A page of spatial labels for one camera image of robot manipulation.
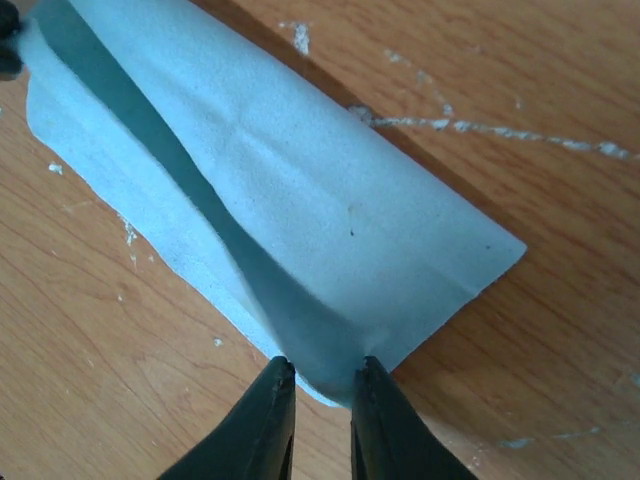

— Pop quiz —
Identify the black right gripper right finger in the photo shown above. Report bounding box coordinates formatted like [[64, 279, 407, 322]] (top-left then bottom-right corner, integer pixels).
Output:
[[351, 356, 476, 480]]

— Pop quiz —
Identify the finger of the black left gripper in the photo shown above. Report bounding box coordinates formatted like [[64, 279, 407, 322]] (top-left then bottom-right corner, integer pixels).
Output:
[[0, 7, 23, 80]]

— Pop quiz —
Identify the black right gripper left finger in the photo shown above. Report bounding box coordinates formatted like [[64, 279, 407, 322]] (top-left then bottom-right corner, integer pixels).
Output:
[[160, 356, 296, 479]]

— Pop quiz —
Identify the light blue cleaning cloth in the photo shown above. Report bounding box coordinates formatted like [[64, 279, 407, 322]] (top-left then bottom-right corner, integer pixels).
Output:
[[18, 1, 526, 405]]

